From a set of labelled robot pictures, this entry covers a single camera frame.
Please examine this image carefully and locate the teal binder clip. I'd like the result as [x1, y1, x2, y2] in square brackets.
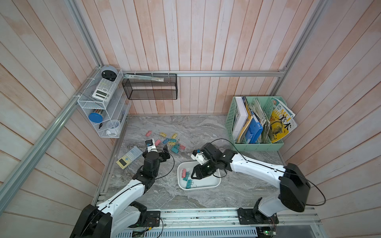
[186, 179, 197, 189]

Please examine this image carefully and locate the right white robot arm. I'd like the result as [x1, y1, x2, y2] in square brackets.
[191, 143, 311, 224]

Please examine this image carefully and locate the white desk calculator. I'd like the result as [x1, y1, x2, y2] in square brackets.
[92, 78, 117, 102]

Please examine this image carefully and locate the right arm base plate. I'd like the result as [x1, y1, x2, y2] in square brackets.
[237, 208, 279, 225]

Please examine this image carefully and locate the green plastic book crate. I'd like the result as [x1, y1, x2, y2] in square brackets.
[225, 96, 287, 152]

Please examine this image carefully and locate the blue folder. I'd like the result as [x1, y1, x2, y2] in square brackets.
[245, 113, 263, 144]

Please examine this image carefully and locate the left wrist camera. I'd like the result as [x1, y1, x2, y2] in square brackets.
[145, 139, 157, 153]

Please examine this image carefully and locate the yellow magazine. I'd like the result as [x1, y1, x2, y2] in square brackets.
[268, 97, 298, 143]

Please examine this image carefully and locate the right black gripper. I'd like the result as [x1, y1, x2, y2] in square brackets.
[190, 160, 218, 179]

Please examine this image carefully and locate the clear ruler on basket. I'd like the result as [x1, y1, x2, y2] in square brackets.
[124, 74, 164, 82]

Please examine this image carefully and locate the yellow blue calculator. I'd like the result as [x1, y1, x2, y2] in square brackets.
[116, 146, 143, 169]

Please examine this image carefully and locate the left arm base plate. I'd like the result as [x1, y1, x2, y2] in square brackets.
[130, 210, 161, 228]

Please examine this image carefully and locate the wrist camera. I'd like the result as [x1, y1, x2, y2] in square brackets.
[145, 139, 157, 153]
[191, 149, 208, 165]

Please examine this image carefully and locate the white book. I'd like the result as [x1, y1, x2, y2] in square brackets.
[232, 97, 248, 141]

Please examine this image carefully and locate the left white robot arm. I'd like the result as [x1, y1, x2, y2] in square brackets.
[70, 148, 173, 238]

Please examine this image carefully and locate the white wire wall shelf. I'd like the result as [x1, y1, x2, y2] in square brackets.
[77, 67, 131, 138]

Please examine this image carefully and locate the black wire mesh basket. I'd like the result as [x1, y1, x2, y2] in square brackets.
[122, 73, 178, 100]

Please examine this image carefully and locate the white plastic storage tray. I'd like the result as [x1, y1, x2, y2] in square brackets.
[177, 161, 221, 191]

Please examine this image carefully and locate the blue lid jar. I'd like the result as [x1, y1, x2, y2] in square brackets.
[88, 109, 104, 124]

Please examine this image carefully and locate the white cup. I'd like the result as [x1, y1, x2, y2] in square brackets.
[106, 120, 121, 136]

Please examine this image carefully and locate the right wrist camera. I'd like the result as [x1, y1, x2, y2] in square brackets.
[191, 149, 208, 165]

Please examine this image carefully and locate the round grey black device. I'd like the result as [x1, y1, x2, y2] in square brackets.
[101, 65, 118, 82]

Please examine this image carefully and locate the aluminium rail base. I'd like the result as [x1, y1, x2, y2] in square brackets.
[114, 208, 327, 238]

